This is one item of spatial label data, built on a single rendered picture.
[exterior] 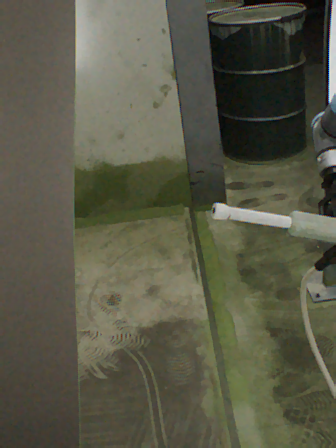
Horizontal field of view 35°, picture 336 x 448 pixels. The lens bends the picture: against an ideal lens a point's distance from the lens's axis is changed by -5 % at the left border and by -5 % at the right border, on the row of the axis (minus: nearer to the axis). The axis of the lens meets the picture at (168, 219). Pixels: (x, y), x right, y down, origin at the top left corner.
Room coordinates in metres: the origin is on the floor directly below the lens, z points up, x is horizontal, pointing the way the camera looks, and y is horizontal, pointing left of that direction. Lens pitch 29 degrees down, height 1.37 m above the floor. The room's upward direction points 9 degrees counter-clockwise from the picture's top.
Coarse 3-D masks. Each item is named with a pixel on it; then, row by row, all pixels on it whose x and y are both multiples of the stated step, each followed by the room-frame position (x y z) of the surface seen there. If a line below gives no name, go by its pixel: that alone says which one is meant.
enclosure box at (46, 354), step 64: (0, 0) 0.36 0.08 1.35; (64, 0) 0.37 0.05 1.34; (0, 64) 0.36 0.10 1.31; (64, 64) 0.37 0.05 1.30; (0, 128) 0.36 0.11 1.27; (64, 128) 0.37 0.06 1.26; (0, 192) 0.36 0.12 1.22; (64, 192) 0.37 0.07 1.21; (0, 256) 0.36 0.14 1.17; (64, 256) 0.37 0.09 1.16; (0, 320) 0.36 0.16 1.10; (64, 320) 0.36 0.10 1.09; (0, 384) 0.36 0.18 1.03; (64, 384) 0.36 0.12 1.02
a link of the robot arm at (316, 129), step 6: (318, 114) 1.31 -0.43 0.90; (318, 120) 1.29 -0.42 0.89; (312, 126) 1.31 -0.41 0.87; (318, 126) 1.26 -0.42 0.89; (312, 132) 1.30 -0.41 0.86; (318, 132) 1.26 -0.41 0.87; (324, 132) 1.23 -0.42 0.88; (318, 138) 1.25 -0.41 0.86; (324, 138) 1.24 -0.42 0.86; (330, 138) 1.22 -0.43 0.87; (318, 144) 1.24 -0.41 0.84; (324, 144) 1.23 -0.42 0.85; (330, 144) 1.22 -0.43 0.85; (318, 150) 1.23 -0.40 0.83; (324, 150) 1.21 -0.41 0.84; (318, 156) 1.22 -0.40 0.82
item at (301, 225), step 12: (216, 204) 0.97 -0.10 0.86; (216, 216) 0.96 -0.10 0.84; (228, 216) 0.96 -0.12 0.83; (240, 216) 0.97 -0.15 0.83; (252, 216) 0.97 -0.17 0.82; (264, 216) 0.97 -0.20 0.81; (276, 216) 0.98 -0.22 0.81; (300, 216) 0.98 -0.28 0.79; (312, 216) 0.99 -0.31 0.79; (288, 228) 0.98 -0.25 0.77; (300, 228) 0.96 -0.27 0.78; (312, 228) 0.97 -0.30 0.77; (324, 228) 0.97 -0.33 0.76; (312, 240) 0.98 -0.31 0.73; (324, 240) 0.98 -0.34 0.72; (324, 252) 1.08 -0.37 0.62; (324, 264) 1.07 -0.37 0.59
